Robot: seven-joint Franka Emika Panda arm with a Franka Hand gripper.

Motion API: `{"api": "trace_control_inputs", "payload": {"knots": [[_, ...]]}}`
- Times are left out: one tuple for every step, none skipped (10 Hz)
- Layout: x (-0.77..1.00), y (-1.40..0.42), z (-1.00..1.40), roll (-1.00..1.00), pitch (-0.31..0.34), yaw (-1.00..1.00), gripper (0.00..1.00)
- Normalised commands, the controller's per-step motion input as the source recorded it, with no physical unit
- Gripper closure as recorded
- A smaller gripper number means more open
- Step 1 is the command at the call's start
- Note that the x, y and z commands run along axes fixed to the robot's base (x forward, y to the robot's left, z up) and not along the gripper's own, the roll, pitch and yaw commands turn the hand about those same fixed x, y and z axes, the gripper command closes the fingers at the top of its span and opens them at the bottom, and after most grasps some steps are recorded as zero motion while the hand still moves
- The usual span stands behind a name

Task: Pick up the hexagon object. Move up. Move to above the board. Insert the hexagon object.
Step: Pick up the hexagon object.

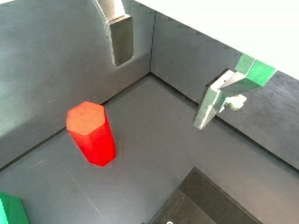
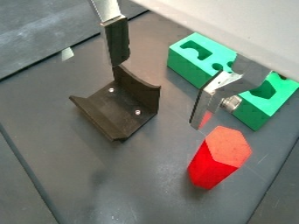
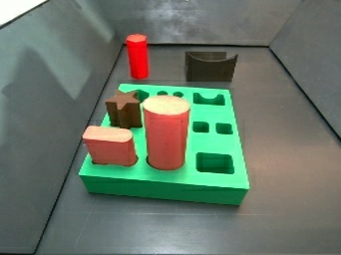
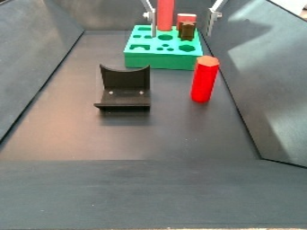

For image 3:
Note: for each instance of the red hexagonal prism peg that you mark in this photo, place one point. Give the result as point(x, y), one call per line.
point(138, 55)

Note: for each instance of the green foam shape board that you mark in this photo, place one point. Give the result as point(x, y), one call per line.
point(212, 176)

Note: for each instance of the large salmon cylinder peg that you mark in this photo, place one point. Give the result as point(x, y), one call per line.
point(166, 119)

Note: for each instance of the dark brown star peg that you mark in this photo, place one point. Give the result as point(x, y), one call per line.
point(123, 109)

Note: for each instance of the salmon rounded block peg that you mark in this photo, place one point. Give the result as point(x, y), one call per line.
point(109, 145)

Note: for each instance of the black curved holder bracket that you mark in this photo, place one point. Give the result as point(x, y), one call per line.
point(208, 66)

